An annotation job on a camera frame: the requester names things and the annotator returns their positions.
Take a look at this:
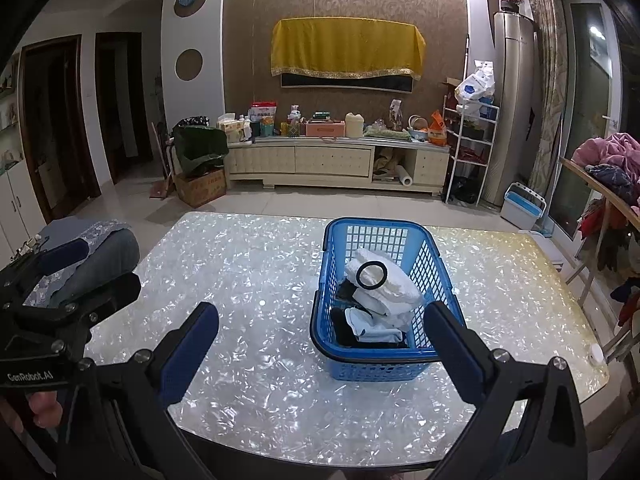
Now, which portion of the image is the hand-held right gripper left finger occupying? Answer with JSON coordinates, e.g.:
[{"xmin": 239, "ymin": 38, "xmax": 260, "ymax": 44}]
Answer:
[{"xmin": 57, "ymin": 301, "xmax": 221, "ymax": 480}]

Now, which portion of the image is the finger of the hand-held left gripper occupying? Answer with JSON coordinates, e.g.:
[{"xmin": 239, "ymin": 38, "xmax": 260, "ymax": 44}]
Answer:
[
  {"xmin": 15, "ymin": 272, "xmax": 143, "ymax": 357},
  {"xmin": 0, "ymin": 237, "xmax": 92, "ymax": 306}
]

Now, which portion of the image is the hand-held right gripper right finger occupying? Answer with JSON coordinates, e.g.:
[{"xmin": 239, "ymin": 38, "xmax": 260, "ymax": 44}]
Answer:
[{"xmin": 424, "ymin": 301, "xmax": 589, "ymax": 480}]

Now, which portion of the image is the light blue towel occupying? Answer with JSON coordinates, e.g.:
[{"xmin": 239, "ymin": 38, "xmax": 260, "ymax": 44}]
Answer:
[{"xmin": 345, "ymin": 307, "xmax": 403, "ymax": 343}]

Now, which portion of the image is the white towel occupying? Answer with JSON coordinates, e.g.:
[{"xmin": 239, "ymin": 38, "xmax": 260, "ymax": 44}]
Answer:
[{"xmin": 345, "ymin": 247, "xmax": 427, "ymax": 313}]

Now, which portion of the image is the black cloth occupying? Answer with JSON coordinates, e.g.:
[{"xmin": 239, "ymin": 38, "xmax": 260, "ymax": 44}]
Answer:
[{"xmin": 330, "ymin": 280, "xmax": 408, "ymax": 350}]

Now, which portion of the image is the black hair tie ring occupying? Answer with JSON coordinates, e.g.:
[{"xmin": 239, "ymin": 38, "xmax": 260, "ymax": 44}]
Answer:
[{"xmin": 356, "ymin": 261, "xmax": 387, "ymax": 291}]

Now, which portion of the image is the blue plastic basket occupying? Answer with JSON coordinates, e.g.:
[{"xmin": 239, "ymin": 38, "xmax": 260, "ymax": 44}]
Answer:
[{"xmin": 308, "ymin": 217, "xmax": 463, "ymax": 383}]

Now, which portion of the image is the person's left hand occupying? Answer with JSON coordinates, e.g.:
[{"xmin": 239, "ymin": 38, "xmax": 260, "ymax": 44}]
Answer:
[{"xmin": 26, "ymin": 389, "xmax": 65, "ymax": 428}]

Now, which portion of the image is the grey padded chair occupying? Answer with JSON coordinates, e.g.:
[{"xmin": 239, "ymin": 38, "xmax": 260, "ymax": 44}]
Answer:
[{"xmin": 22, "ymin": 216, "xmax": 142, "ymax": 308}]

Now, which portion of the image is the white cupboard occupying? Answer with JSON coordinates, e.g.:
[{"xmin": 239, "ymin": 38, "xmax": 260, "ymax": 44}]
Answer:
[{"xmin": 0, "ymin": 160, "xmax": 48, "ymax": 261}]

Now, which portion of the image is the broom with dustpan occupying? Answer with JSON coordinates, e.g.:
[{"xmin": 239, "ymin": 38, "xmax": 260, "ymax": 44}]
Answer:
[{"xmin": 149, "ymin": 121, "xmax": 176, "ymax": 201}]

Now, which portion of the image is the cardboard box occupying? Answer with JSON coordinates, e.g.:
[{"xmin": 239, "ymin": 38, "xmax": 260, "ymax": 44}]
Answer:
[{"xmin": 175, "ymin": 167, "xmax": 228, "ymax": 209}]

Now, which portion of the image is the blue white plastic bucket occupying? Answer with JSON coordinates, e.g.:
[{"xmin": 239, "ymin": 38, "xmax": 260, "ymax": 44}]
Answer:
[{"xmin": 501, "ymin": 182, "xmax": 547, "ymax": 231}]

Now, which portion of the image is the dark green bag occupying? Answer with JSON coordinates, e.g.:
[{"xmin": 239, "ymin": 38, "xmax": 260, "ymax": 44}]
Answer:
[{"xmin": 172, "ymin": 125, "xmax": 230, "ymax": 173}]

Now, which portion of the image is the tissue box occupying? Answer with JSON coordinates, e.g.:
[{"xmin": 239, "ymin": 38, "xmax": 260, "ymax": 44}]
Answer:
[{"xmin": 216, "ymin": 114, "xmax": 246, "ymax": 143}]

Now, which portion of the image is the white metal shelf rack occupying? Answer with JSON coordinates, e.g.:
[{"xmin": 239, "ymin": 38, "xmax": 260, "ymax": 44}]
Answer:
[{"xmin": 444, "ymin": 102, "xmax": 501, "ymax": 206}]

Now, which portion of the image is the orange packet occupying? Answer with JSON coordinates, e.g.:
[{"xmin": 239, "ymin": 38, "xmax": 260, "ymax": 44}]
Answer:
[{"xmin": 427, "ymin": 110, "xmax": 448, "ymax": 147}]

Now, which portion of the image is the green folded cloth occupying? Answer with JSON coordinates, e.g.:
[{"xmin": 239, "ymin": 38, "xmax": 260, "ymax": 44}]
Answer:
[{"xmin": 363, "ymin": 125, "xmax": 412, "ymax": 142}]

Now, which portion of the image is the cream TV cabinet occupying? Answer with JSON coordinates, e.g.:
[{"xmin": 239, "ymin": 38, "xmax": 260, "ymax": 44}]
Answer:
[{"xmin": 226, "ymin": 137, "xmax": 452, "ymax": 196}]

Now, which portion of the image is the red white box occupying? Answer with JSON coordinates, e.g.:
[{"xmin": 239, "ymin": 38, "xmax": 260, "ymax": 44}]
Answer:
[{"xmin": 250, "ymin": 102, "xmax": 278, "ymax": 136}]

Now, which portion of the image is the standing air conditioner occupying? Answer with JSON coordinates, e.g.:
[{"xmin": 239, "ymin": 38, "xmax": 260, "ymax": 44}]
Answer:
[{"xmin": 482, "ymin": 10, "xmax": 536, "ymax": 208}]

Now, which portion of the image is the pile of clothes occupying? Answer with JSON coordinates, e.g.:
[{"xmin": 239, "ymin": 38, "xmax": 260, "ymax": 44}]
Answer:
[{"xmin": 572, "ymin": 132, "xmax": 640, "ymax": 328}]

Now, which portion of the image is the pink box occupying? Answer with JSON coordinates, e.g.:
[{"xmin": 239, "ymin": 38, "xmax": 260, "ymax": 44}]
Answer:
[{"xmin": 306, "ymin": 121, "xmax": 347, "ymax": 138}]

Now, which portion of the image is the white plastic bag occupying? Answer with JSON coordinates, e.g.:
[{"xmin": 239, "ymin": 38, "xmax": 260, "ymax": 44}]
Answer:
[{"xmin": 455, "ymin": 60, "xmax": 497, "ymax": 103}]

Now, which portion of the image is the patterned curtain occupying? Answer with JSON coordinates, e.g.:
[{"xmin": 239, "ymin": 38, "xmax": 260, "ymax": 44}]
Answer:
[{"xmin": 522, "ymin": 0, "xmax": 571, "ymax": 206}]

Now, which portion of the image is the yellow cloth cover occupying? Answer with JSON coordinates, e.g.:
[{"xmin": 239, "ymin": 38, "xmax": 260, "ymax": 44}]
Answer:
[{"xmin": 271, "ymin": 17, "xmax": 427, "ymax": 81}]

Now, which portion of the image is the dark wooden door frame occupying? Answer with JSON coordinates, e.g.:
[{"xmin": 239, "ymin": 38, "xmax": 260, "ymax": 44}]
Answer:
[
  {"xmin": 95, "ymin": 32, "xmax": 151, "ymax": 183},
  {"xmin": 20, "ymin": 35, "xmax": 101, "ymax": 221}
]

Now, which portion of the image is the wooden table frame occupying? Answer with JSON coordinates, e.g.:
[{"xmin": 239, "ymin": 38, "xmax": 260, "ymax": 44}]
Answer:
[{"xmin": 559, "ymin": 156, "xmax": 640, "ymax": 376}]

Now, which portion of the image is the brown round wall disc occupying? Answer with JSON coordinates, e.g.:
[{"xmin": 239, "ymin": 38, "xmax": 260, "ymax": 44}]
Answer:
[{"xmin": 175, "ymin": 49, "xmax": 204, "ymax": 81}]

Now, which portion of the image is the black wall television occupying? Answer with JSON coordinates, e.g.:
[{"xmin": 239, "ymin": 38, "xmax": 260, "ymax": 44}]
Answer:
[{"xmin": 280, "ymin": 71, "xmax": 415, "ymax": 94}]

